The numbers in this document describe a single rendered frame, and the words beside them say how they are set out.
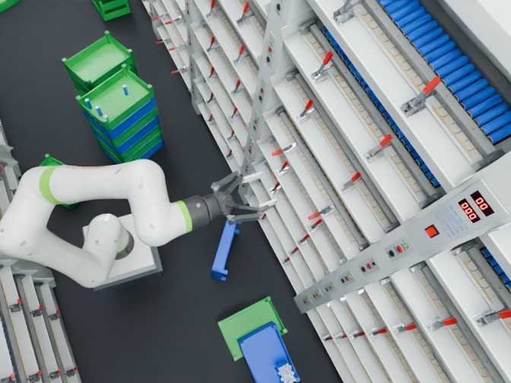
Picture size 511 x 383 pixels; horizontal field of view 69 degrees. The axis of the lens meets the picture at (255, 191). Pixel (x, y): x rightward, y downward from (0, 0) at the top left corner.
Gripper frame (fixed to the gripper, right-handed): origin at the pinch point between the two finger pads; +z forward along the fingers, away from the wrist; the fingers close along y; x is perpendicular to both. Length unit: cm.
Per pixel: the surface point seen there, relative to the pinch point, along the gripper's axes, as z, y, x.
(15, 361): -83, 7, -62
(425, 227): 11, 34, 35
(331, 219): 22.6, 15.5, -7.8
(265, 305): 23, 27, -100
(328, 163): 18.3, 2.9, 11.4
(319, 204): 22.0, 8.9, -8.1
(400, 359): 29, 67, -24
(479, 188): 7, 33, 54
